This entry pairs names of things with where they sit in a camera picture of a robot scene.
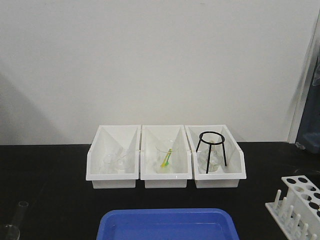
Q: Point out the yellow green plastic spatulas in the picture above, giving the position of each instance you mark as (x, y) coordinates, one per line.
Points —
(165, 157)

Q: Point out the middle white storage bin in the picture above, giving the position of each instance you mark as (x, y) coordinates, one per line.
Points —
(150, 136)

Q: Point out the clear glass beaker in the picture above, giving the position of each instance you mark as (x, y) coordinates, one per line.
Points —
(9, 232)

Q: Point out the clear glass test tube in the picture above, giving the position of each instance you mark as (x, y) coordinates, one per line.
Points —
(19, 215)

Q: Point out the left white storage bin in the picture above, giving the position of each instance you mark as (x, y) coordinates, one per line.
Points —
(109, 138)

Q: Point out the glass beaker in middle bin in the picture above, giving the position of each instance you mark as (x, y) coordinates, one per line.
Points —
(165, 145)

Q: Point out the glassware in left bin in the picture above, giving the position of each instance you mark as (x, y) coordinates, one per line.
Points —
(116, 162)

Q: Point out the grey pegboard drying rack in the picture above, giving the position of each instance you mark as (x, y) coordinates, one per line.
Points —
(308, 136)

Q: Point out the glass flask under tripod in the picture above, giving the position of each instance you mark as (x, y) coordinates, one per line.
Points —
(209, 160)

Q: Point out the white storage bin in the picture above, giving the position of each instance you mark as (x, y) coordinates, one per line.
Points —
(224, 177)
(109, 138)
(150, 136)

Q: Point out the blue plastic tray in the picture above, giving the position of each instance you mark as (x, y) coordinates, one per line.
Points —
(167, 224)

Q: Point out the white test tube rack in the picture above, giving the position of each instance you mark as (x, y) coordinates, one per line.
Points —
(298, 213)

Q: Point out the right white storage bin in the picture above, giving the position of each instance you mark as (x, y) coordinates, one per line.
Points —
(224, 177)

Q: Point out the black wire tripod stand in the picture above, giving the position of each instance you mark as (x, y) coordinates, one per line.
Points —
(212, 139)

